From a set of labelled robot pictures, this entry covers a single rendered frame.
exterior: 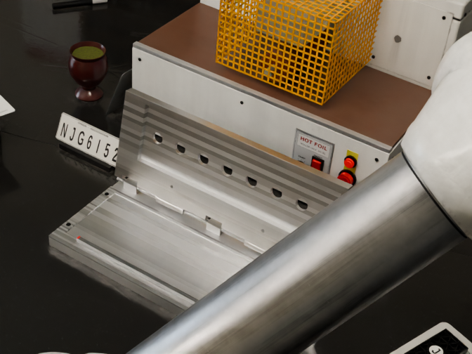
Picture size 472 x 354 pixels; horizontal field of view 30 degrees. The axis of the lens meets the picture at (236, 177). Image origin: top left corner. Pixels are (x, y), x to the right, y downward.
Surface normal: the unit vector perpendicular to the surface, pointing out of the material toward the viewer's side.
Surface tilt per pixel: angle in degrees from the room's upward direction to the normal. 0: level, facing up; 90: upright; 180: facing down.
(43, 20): 0
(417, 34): 90
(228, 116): 90
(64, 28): 0
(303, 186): 79
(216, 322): 45
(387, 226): 55
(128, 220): 0
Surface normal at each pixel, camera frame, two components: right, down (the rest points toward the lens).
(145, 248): 0.07, -0.78
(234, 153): -0.51, 0.33
